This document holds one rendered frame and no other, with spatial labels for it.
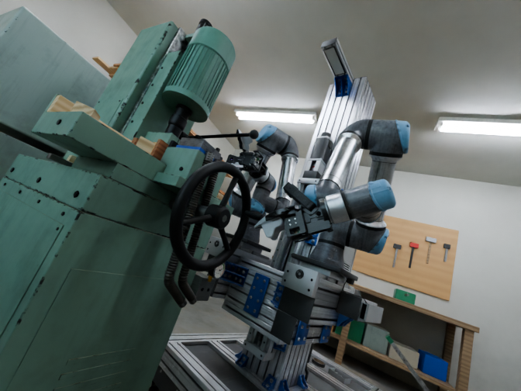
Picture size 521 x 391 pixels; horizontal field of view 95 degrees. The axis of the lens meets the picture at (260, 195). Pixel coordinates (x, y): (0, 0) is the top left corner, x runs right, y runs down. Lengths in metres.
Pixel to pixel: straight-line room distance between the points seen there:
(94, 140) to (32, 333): 0.41
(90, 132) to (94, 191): 0.13
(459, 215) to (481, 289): 0.92
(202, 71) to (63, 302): 0.78
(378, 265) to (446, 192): 1.40
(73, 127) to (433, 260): 3.83
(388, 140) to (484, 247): 3.25
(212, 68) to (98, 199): 0.60
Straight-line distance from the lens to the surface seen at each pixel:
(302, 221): 0.62
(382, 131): 1.00
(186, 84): 0.94
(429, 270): 3.88
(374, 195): 0.61
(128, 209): 0.69
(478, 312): 3.99
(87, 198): 0.65
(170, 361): 1.38
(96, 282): 0.72
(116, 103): 1.10
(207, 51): 1.02
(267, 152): 1.28
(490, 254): 4.12
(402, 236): 3.91
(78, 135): 0.63
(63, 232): 0.66
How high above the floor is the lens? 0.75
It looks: 14 degrees up
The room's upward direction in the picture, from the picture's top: 20 degrees clockwise
